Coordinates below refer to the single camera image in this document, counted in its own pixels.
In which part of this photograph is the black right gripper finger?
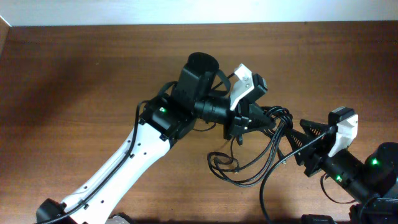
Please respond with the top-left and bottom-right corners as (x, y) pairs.
(285, 129), (323, 166)
(300, 119), (329, 137)

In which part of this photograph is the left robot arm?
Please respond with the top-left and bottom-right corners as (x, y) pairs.
(36, 52), (275, 223)

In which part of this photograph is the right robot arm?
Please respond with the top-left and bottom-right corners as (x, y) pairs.
(285, 106), (397, 223)

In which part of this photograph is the right camera black cable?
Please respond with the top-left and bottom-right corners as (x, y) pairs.
(259, 126), (338, 224)

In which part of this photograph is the camera black cable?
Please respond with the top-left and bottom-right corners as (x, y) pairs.
(259, 126), (338, 224)
(34, 73), (237, 224)

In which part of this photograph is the left camera black cable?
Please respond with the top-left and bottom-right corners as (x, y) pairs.
(34, 73), (237, 224)

